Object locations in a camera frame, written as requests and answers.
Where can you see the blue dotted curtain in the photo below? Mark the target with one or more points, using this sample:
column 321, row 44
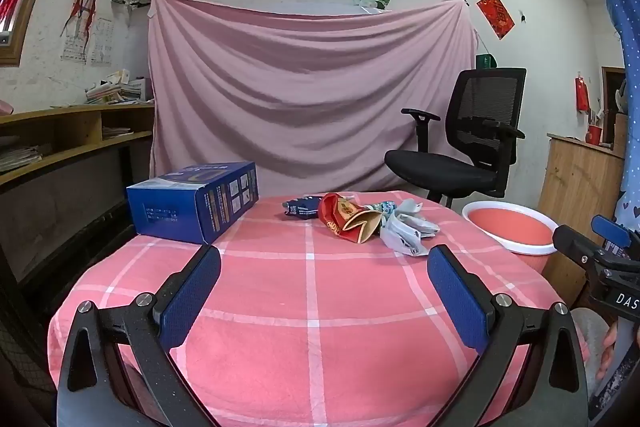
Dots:
column 625, row 7

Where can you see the red cup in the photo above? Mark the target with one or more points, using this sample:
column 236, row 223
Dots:
column 594, row 135

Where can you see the person's right hand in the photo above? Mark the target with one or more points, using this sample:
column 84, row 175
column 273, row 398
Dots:
column 609, row 347

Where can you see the stack of books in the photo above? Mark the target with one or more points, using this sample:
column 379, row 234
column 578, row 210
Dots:
column 117, row 89

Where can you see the small red hanging ornament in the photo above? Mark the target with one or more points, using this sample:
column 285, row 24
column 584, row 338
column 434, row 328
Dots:
column 582, row 94

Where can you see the pink hanging sheet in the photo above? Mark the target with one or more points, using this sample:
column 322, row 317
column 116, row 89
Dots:
column 300, row 107

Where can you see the white wrapper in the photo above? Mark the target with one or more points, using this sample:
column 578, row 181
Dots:
column 407, row 234

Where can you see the pink checked tablecloth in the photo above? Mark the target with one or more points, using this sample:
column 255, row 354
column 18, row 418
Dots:
column 310, row 287

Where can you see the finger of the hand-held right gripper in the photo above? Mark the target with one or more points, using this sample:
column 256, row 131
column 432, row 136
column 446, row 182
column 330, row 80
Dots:
column 610, row 228
column 575, row 243

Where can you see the wooden shelf counter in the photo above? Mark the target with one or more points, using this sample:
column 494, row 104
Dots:
column 65, row 114

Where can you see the dark blue snack wrapper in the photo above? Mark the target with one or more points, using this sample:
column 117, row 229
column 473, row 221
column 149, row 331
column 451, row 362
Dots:
column 302, row 208

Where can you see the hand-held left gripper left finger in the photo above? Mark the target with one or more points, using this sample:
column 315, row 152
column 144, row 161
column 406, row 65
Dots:
column 190, row 297

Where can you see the red paper wall decoration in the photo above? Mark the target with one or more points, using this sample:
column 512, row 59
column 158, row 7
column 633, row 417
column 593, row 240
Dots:
column 496, row 14

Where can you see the brown door frame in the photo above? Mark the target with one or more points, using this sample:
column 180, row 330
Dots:
column 611, row 97

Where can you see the green white packet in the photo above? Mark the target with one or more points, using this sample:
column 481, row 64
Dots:
column 386, row 207

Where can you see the wooden cabinet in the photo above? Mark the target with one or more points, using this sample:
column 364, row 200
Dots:
column 580, row 177

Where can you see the green sign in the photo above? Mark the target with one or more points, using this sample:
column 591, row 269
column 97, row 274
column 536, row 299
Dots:
column 486, row 61

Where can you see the black office chair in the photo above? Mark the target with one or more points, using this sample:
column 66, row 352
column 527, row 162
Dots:
column 440, row 167

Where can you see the blue cardboard box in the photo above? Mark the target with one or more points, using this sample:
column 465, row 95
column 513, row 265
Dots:
column 170, row 212

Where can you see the red bin with white rim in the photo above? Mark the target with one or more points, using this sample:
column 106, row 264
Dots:
column 510, row 227

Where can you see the white wall calendar sheets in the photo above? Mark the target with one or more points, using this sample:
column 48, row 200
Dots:
column 75, row 47

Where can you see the stack of newspapers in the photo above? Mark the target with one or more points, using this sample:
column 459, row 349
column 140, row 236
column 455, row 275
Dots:
column 22, row 157

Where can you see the red paper packet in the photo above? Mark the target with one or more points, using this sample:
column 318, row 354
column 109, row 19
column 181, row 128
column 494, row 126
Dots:
column 340, row 213

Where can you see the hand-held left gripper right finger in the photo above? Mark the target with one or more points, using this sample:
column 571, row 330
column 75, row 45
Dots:
column 457, row 302

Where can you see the gray clothing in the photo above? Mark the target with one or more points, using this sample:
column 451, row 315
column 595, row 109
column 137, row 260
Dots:
column 590, row 332

